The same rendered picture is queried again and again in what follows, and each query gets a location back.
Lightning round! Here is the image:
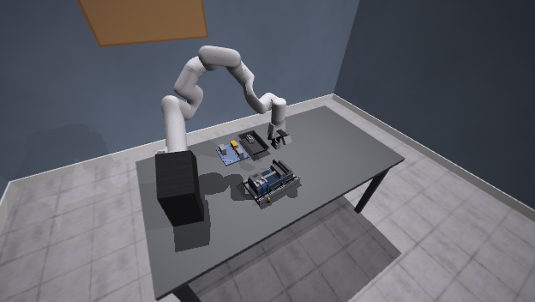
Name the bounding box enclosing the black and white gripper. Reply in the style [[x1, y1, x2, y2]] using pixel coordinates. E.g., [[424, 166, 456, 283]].
[[267, 122, 286, 146]]

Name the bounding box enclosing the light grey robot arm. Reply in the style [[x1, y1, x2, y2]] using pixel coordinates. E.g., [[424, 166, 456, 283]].
[[156, 45, 286, 154]]

